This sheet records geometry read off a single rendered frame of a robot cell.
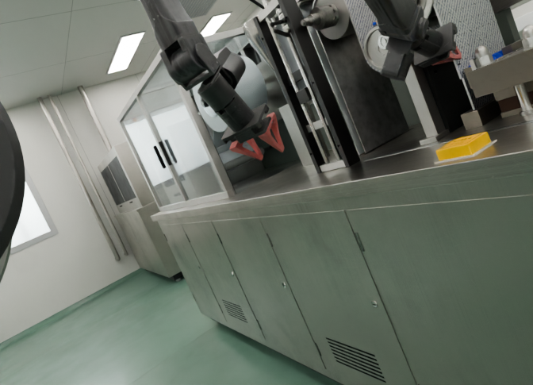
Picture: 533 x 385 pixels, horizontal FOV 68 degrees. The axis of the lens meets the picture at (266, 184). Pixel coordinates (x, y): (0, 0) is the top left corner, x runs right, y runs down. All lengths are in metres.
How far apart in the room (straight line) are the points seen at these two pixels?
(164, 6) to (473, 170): 0.61
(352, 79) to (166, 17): 0.76
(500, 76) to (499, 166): 0.29
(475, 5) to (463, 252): 0.64
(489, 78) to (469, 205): 0.30
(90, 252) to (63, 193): 0.90
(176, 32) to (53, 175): 5.51
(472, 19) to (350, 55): 0.39
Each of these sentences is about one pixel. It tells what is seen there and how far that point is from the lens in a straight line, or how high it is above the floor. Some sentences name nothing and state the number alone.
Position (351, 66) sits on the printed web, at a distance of 1.38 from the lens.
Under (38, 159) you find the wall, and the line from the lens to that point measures 6.20.
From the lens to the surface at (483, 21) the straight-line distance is 1.23.
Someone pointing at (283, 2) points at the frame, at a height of 1.41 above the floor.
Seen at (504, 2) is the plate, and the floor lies 1.16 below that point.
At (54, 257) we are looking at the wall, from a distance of 6.13.
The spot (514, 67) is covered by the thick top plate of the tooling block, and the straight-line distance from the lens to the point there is 0.98.
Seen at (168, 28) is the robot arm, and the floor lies 1.32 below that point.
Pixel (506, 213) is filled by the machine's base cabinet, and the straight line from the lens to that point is 0.83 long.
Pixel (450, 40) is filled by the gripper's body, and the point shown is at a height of 1.11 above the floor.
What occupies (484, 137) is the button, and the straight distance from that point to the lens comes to 0.84.
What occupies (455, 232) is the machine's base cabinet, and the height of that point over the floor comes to 0.75.
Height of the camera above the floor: 1.08
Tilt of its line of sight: 6 degrees down
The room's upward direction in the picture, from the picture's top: 24 degrees counter-clockwise
